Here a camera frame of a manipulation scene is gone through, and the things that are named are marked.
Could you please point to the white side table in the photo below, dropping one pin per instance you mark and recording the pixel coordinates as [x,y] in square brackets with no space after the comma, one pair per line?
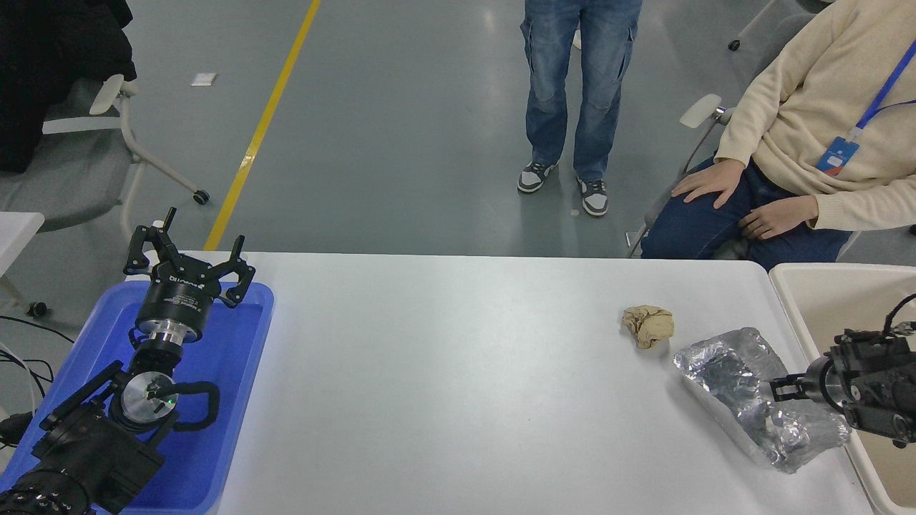
[18,232]

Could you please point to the seated person's right hand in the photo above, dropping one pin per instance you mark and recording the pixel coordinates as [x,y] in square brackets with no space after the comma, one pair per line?
[715,182]

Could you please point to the large pale bin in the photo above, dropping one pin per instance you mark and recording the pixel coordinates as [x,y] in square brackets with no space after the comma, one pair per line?
[809,307]

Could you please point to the grey office chair white frame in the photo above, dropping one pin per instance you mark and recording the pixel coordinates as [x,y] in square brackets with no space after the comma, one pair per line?
[71,179]

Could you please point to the blue plastic tray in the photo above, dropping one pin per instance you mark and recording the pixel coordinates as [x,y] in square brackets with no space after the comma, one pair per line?
[229,386]

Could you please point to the standing person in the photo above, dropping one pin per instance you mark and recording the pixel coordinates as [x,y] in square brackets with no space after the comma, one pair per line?
[554,86]

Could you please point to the white paper scrap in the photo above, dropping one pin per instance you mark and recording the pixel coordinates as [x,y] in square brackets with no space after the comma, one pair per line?
[204,79]

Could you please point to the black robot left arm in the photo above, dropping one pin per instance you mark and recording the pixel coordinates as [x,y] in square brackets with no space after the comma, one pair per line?
[86,450]

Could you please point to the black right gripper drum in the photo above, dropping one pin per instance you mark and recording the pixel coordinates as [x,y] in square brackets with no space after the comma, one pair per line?
[814,385]

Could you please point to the white chair leg with caster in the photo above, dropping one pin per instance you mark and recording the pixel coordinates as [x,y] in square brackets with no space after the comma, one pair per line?
[751,27]

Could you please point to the crumpled tan paper ball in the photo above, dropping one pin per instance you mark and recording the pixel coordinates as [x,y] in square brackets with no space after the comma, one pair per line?
[650,325]

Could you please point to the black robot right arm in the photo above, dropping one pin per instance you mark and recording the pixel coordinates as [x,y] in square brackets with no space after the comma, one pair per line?
[876,386]

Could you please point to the seated person's left hand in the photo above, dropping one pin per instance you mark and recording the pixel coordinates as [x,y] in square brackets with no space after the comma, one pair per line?
[780,216]

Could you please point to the seated person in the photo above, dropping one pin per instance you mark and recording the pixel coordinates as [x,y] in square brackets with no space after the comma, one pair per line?
[801,107]

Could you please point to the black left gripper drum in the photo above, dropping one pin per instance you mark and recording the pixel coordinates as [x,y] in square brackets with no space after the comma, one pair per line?
[175,300]

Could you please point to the black jacket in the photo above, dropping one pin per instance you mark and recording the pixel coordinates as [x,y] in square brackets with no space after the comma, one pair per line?
[43,64]

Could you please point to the small black object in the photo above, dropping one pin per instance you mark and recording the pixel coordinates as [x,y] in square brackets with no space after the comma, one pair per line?
[14,428]

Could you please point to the grey chair with white armrest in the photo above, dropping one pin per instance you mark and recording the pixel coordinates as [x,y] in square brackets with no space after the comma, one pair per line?
[700,111]

